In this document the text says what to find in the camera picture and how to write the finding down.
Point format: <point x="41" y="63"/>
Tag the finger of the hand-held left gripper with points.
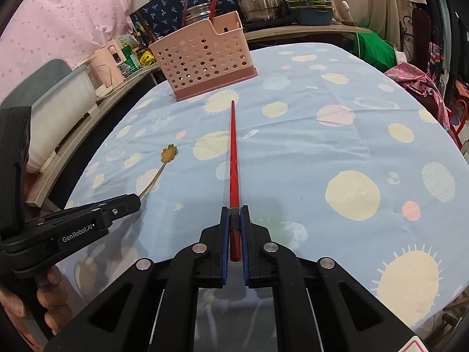
<point x="122" y="207"/>
<point x="102" y="202"/>

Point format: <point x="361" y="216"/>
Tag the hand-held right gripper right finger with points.
<point x="246" y="249"/>

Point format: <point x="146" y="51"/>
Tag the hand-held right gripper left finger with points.
<point x="224" y="249"/>

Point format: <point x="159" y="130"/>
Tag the gold flower spoon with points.
<point x="169" y="153"/>

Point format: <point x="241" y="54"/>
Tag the bright red chopstick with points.
<point x="233" y="161"/>
<point x="213" y="2"/>

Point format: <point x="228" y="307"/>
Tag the pink perforated utensil basket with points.
<point x="205" y="62"/>

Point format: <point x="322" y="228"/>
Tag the dark red chopstick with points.
<point x="146" y="29"/>
<point x="185" y="9"/>

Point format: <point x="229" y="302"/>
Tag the person's left hand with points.
<point x="51" y="300"/>

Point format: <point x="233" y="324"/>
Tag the white bin with grey lid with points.
<point x="55" y="117"/>

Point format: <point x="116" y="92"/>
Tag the blue printed tablecloth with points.
<point x="311" y="135"/>

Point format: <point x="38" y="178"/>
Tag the pink appliance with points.
<point x="106" y="68"/>

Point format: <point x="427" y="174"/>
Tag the green carton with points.
<point x="128" y="62"/>

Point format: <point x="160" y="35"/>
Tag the yellow packet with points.
<point x="146" y="59"/>

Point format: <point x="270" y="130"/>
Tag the pink dotted cloth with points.
<point x="66" y="18"/>

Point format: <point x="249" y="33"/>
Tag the silver rice cooker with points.
<point x="201" y="13"/>

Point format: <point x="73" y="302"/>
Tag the green cloth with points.
<point x="377" y="51"/>

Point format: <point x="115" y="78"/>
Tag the pink floral cloth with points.
<point x="417" y="84"/>

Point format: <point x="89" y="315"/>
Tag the potted plant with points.
<point x="311" y="9"/>

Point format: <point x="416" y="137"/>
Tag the red stool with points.
<point x="461" y="117"/>

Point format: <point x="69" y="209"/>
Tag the hanging clothes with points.
<point x="450" y="25"/>

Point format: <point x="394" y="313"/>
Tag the blue floral wall cloth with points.
<point x="168" y="3"/>

